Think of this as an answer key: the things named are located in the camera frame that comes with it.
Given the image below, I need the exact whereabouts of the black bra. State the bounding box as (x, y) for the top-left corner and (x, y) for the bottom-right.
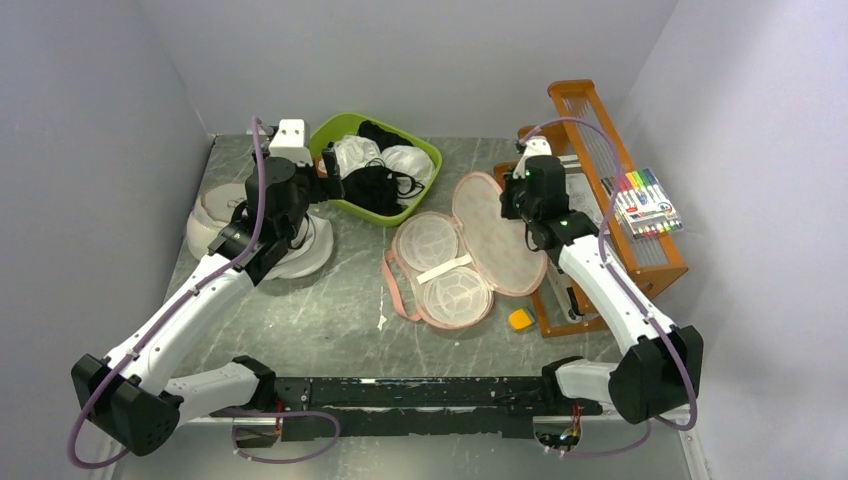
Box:
(342, 165), (424, 216)

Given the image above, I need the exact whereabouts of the floral mesh laundry bag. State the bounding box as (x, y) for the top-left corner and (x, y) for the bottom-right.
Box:
(381, 171), (548, 330)

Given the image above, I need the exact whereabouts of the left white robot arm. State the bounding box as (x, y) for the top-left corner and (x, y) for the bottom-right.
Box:
(71, 152), (344, 456)

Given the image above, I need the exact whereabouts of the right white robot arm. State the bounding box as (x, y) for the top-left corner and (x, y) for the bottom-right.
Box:
(501, 155), (704, 430)

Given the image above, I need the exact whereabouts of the white bra in bin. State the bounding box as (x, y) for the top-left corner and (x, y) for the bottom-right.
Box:
(331, 135), (435, 184)

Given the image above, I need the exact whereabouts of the white mesh laundry bag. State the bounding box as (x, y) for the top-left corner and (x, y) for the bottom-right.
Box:
(270, 217), (334, 279)

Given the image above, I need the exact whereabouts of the white cylindrical laundry bag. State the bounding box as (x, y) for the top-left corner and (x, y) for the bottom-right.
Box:
(185, 183), (246, 259)

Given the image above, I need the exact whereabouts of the green plastic bin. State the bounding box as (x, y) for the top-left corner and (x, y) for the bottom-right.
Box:
(310, 112), (443, 227)

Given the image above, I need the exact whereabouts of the black garment in bin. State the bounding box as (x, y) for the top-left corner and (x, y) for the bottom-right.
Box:
(357, 120), (413, 151)

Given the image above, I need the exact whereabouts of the coloured marker pack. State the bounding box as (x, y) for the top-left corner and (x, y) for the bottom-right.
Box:
(601, 168), (684, 240)

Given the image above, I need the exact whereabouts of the yellow sponge block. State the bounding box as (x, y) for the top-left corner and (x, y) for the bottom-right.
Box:
(507, 308), (535, 332)

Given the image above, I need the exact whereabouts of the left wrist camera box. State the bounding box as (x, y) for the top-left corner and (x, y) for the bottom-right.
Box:
(268, 119), (314, 167)

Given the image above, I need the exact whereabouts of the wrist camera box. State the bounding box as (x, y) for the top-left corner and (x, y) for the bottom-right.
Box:
(268, 119), (314, 167)
(513, 136), (552, 179)

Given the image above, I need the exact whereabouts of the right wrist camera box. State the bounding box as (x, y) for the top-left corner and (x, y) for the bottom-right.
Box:
(513, 136), (552, 179)

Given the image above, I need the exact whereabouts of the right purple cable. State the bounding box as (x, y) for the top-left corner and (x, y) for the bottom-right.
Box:
(516, 116), (700, 460)

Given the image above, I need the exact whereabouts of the purple cable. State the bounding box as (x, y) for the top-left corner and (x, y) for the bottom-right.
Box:
(66, 116), (342, 470)
(516, 116), (700, 460)

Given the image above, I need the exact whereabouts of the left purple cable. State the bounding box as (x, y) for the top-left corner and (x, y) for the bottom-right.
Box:
(66, 116), (342, 470)

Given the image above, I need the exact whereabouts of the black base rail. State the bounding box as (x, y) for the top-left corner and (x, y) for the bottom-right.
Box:
(243, 376), (603, 441)

